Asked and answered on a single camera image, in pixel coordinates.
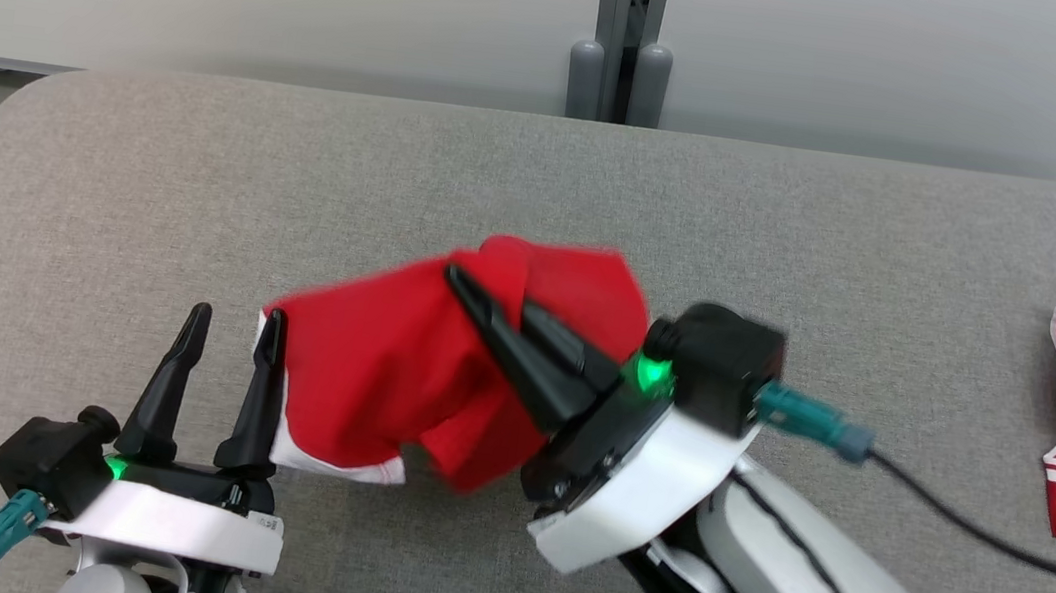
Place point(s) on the red shorts with white trim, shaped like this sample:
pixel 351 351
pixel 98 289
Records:
pixel 378 369

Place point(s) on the grey metal partition post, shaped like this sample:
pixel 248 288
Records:
pixel 610 24

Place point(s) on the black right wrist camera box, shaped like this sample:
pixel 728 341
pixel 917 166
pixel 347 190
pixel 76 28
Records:
pixel 722 361

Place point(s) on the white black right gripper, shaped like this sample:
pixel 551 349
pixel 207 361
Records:
pixel 646 482

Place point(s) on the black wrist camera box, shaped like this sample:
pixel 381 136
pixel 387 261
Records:
pixel 722 361
pixel 50 459

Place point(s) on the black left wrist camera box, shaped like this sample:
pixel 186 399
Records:
pixel 50 459

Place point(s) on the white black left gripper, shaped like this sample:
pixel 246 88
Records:
pixel 177 526

